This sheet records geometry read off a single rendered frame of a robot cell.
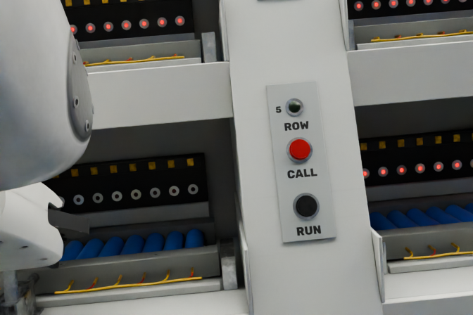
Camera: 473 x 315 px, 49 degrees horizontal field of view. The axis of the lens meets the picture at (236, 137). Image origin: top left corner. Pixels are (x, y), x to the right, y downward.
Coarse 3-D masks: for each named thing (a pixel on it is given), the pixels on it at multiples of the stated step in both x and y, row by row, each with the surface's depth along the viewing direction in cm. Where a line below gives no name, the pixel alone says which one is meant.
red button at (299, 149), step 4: (296, 140) 40; (300, 140) 40; (292, 144) 40; (296, 144) 40; (300, 144) 40; (304, 144) 40; (308, 144) 40; (292, 148) 40; (296, 148) 40; (300, 148) 40; (304, 148) 40; (308, 148) 40; (292, 152) 40; (296, 152) 40; (300, 152) 40; (304, 152) 40; (308, 152) 40; (292, 156) 40; (296, 156) 40; (300, 156) 40; (304, 156) 40
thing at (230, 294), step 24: (96, 216) 56; (120, 216) 56; (144, 216) 56; (168, 216) 56; (192, 216) 56; (240, 216) 46; (216, 240) 56; (240, 240) 46; (240, 264) 48; (120, 288) 45; (240, 288) 43; (48, 312) 42; (72, 312) 41; (96, 312) 41; (120, 312) 40; (144, 312) 40; (168, 312) 40; (192, 312) 39; (216, 312) 39; (240, 312) 39
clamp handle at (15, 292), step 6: (12, 270) 39; (6, 276) 39; (12, 276) 39; (6, 282) 39; (12, 282) 39; (6, 288) 39; (12, 288) 39; (18, 288) 41; (6, 294) 39; (12, 294) 39; (18, 294) 40; (6, 300) 39; (12, 300) 39
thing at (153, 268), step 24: (72, 264) 45; (96, 264) 45; (120, 264) 45; (144, 264) 45; (168, 264) 45; (192, 264) 45; (216, 264) 45; (0, 288) 44; (48, 288) 45; (72, 288) 45; (96, 288) 43
